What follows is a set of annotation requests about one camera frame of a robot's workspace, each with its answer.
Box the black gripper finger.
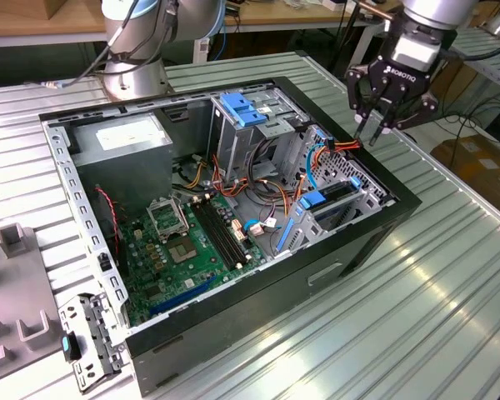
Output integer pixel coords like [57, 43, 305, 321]
[344, 65, 380, 139]
[369, 94, 440, 147]

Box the orange red yellow power wire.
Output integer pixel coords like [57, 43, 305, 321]
[285, 137, 363, 218]

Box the blue data wire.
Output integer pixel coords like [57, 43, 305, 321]
[305, 139, 333, 192]

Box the hard disk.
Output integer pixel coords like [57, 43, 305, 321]
[274, 175, 363, 254]

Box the perforated metal disk bay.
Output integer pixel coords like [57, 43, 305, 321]
[274, 124, 397, 258]

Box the black tripod stand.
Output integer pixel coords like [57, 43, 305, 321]
[328, 0, 380, 99]

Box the large cardboard box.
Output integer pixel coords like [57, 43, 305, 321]
[431, 133, 500, 209]

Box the long wooden desk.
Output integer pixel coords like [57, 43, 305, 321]
[0, 0, 401, 48]

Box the blue plastic cage latch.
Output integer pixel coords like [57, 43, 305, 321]
[219, 93, 268, 128]

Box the grey metal drive cage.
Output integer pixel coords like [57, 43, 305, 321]
[210, 89, 308, 187]

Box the black RAM slot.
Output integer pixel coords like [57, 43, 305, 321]
[202, 196, 248, 265]
[192, 197, 239, 271]
[206, 195, 253, 263]
[197, 197, 244, 268]

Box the metal socket cover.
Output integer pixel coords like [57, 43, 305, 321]
[146, 196, 192, 242]

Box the CPU socket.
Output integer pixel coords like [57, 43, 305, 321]
[166, 236, 200, 266]

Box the grey power supply unit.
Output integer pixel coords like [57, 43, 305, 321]
[68, 112, 175, 213]

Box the black PC case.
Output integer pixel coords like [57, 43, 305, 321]
[37, 76, 423, 398]

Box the green motherboard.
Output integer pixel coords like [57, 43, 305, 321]
[118, 193, 268, 328]

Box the blue expansion slot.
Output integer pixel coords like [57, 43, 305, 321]
[148, 274, 218, 318]

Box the black case fan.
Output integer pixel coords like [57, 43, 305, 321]
[93, 185, 130, 276]

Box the small cardboard box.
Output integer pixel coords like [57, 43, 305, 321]
[45, 0, 70, 20]

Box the black latch with blue tab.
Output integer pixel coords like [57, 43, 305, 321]
[60, 332, 83, 362]

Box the grey parts rack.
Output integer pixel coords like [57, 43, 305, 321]
[0, 222, 63, 384]

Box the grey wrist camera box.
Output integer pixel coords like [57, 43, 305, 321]
[389, 32, 439, 73]

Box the black and orange wire bundle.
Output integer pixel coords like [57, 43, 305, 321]
[210, 139, 295, 218]

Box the short thin blue wire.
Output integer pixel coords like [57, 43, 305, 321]
[243, 218, 284, 238]

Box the yellow black power wire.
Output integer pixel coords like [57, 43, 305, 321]
[178, 153, 212, 188]

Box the red black twisted wire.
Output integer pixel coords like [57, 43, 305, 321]
[94, 186, 122, 255]

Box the metal card retention bracket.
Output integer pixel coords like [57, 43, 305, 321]
[57, 291, 130, 395]

